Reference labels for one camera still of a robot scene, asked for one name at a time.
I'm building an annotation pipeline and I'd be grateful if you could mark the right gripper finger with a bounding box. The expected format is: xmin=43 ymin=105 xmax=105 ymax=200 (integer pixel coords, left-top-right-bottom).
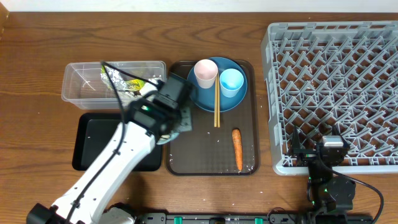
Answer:
xmin=332 ymin=124 xmax=349 ymax=148
xmin=291 ymin=126 xmax=301 ymax=150

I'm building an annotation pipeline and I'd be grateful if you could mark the light blue rice bowl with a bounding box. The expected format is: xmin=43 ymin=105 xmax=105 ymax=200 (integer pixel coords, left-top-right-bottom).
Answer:
xmin=156 ymin=130 xmax=180 ymax=145

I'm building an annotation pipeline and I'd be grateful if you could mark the white tissue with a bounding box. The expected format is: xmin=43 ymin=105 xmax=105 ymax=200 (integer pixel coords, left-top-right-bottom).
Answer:
xmin=118 ymin=91 xmax=141 ymax=107
xmin=139 ymin=78 xmax=159 ymax=96

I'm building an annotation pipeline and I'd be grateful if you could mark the foil snack wrapper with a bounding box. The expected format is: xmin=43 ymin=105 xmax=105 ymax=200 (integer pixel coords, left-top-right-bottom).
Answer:
xmin=100 ymin=67 xmax=146 ymax=91

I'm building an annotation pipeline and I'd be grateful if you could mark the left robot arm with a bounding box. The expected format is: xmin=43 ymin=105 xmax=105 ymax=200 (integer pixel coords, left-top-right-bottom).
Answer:
xmin=26 ymin=95 xmax=187 ymax=223

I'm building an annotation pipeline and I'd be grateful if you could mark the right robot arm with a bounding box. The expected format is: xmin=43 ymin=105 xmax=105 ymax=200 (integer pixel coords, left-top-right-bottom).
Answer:
xmin=289 ymin=126 xmax=356 ymax=223

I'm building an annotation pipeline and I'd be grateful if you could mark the grey dishwasher rack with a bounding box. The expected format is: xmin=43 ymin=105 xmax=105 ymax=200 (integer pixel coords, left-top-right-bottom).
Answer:
xmin=261 ymin=21 xmax=397 ymax=175

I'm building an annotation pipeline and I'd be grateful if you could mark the blue plate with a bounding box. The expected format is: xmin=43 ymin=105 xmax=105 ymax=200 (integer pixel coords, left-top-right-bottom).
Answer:
xmin=187 ymin=57 xmax=248 ymax=113

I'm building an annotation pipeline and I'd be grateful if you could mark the orange carrot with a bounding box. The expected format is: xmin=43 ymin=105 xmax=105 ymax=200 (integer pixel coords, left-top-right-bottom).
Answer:
xmin=232 ymin=129 xmax=243 ymax=171

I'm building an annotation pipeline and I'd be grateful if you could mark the brown serving tray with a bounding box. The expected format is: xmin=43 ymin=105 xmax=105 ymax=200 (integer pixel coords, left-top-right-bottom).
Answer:
xmin=166 ymin=60 xmax=260 ymax=176

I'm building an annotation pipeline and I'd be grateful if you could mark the left wooden chopstick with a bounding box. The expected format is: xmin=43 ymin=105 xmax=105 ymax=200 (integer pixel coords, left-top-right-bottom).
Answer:
xmin=214 ymin=73 xmax=218 ymax=128

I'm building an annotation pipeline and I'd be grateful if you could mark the wooden chopstick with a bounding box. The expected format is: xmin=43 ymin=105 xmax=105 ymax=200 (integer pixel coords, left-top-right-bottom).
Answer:
xmin=215 ymin=74 xmax=220 ymax=128
xmin=214 ymin=73 xmax=218 ymax=128

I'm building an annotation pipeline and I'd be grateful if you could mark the pink cup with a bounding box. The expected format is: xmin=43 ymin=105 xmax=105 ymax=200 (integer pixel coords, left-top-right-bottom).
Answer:
xmin=194 ymin=59 xmax=218 ymax=89

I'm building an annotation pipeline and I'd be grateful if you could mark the right wooden chopstick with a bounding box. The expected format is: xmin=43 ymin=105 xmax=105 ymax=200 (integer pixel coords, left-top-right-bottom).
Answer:
xmin=215 ymin=74 xmax=220 ymax=128

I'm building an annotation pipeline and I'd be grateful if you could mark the light blue cup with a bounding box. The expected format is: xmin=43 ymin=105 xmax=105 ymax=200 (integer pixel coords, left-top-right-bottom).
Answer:
xmin=220 ymin=68 xmax=244 ymax=98

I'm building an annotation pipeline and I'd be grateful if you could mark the black plastic tray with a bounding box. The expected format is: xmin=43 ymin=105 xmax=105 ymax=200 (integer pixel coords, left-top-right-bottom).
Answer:
xmin=72 ymin=112 xmax=165 ymax=172

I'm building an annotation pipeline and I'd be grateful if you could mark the clear plastic bin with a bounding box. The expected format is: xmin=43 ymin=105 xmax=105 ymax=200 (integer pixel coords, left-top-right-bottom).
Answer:
xmin=62 ymin=61 xmax=167 ymax=110

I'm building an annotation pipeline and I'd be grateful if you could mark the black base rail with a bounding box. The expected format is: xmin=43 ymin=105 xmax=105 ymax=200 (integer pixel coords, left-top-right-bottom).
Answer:
xmin=102 ymin=212 xmax=374 ymax=224

